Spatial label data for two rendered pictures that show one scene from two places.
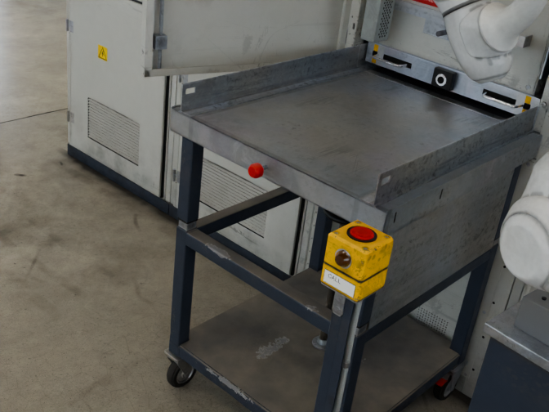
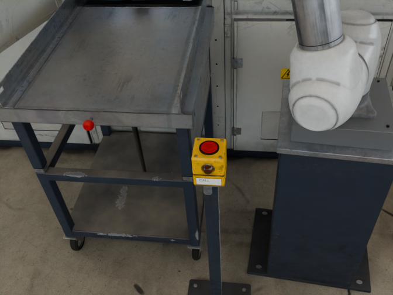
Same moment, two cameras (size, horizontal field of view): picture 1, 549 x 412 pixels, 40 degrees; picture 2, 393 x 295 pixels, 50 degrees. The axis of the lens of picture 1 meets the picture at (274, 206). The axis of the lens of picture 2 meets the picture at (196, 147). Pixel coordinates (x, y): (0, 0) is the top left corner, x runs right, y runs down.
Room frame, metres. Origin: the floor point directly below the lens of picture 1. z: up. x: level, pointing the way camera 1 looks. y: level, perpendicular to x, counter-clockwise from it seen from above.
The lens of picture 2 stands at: (0.45, 0.24, 1.61)
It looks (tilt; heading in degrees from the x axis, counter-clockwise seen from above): 44 degrees down; 331
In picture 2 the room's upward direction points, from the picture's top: 5 degrees counter-clockwise
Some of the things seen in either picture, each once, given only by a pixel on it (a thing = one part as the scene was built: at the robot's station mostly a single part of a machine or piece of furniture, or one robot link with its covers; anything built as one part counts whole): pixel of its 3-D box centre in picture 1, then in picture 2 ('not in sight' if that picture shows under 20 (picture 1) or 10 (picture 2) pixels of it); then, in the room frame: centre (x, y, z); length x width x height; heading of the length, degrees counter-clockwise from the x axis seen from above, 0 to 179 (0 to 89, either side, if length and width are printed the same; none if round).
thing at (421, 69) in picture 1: (450, 77); not in sight; (2.04, -0.43, 0.89); 0.54 x 0.05 x 0.06; 51
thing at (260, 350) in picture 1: (337, 257); (135, 131); (1.73, -0.18, 0.46); 0.64 x 0.58 x 0.66; 141
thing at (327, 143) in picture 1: (360, 132); (119, 57); (1.73, -0.19, 0.82); 0.68 x 0.62 x 0.06; 141
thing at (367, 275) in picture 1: (356, 260); (209, 161); (1.08, -0.15, 0.85); 0.08 x 0.08 x 0.10; 51
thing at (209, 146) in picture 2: (361, 235); (209, 148); (1.08, -0.15, 0.90); 0.04 x 0.04 x 0.02
